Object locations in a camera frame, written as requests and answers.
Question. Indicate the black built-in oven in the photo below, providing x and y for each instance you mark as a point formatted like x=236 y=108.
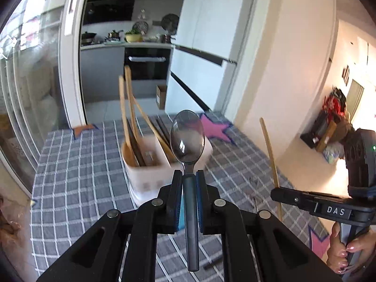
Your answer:
x=147 y=63

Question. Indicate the cooking pot on stove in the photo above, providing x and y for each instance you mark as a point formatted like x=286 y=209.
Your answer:
x=115 y=35

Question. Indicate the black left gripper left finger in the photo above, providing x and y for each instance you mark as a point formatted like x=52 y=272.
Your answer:
x=122 y=246

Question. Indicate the black wok on stove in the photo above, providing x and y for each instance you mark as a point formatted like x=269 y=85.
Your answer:
x=87 y=38

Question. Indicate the white refrigerator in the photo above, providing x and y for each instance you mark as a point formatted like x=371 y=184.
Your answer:
x=207 y=48

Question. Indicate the person right hand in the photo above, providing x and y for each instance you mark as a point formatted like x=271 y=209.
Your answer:
x=337 y=253

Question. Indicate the black range hood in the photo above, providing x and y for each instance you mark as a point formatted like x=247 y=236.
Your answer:
x=99 y=11

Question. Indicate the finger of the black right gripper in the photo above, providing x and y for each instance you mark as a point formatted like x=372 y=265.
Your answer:
x=300 y=199

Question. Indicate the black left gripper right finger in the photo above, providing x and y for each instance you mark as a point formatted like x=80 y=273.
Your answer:
x=256 y=246

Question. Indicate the white plastic utensil holder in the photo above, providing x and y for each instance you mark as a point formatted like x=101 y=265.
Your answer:
x=144 y=182

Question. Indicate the yellow bowl with greens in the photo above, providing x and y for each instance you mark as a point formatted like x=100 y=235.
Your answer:
x=133 y=37

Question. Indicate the bags pile on floor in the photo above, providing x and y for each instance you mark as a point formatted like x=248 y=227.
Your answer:
x=331 y=128

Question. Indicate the glass sliding door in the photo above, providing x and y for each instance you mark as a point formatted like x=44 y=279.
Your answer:
x=40 y=44

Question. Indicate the wooden chopstick crossing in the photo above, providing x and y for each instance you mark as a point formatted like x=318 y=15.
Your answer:
x=166 y=149

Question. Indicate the cardboard box on floor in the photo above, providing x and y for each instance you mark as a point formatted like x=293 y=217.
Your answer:
x=161 y=96

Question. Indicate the black handled utensil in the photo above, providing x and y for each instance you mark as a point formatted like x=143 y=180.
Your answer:
x=135 y=146

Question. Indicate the patterned chopstick pink tip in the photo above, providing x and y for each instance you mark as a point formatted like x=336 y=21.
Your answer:
x=270 y=153

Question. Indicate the grey checkered star tablecloth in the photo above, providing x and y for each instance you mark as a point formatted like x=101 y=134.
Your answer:
x=79 y=179

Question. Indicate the wooden chopstick long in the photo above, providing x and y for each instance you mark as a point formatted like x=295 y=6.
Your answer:
x=130 y=97

